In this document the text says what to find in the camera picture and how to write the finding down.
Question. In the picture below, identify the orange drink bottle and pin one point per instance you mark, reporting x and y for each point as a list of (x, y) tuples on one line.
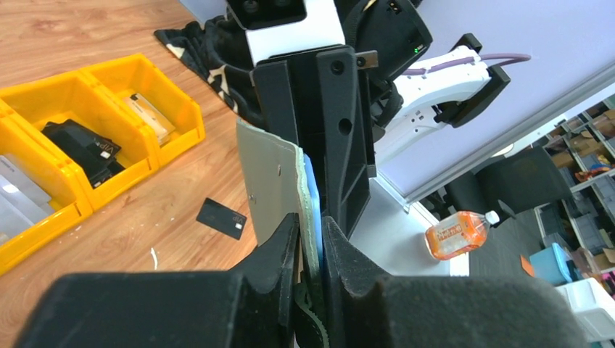
[(458, 234)]

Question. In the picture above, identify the yellow plastic bin middle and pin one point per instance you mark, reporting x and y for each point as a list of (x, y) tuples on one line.
[(76, 119)]

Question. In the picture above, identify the black flower pattern blanket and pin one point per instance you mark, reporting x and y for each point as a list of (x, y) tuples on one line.
[(217, 51)]

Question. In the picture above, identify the yellow plastic bin left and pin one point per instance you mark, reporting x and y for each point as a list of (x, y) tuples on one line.
[(56, 177)]

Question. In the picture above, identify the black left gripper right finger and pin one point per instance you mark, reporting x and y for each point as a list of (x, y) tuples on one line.
[(368, 307)]

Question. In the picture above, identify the black VIP card in bin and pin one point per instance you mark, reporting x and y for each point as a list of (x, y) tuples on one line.
[(95, 154)]

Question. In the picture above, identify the white VIP card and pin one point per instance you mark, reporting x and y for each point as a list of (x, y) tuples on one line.
[(23, 202)]

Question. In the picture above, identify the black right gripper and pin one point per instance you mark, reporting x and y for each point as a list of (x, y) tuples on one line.
[(319, 99)]

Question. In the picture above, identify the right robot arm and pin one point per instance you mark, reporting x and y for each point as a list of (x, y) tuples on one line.
[(447, 90)]

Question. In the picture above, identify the yellow plastic bin right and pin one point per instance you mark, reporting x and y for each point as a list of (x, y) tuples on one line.
[(172, 119)]

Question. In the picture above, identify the black credit card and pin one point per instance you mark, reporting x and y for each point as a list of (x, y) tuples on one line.
[(221, 218)]

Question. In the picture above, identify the yellow plastic bin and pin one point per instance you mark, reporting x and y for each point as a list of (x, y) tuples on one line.
[(172, 119), (76, 119), (56, 177)]

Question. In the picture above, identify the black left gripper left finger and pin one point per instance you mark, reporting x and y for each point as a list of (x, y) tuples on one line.
[(249, 305)]

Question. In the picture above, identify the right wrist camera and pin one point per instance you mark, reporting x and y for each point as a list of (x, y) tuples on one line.
[(274, 28)]

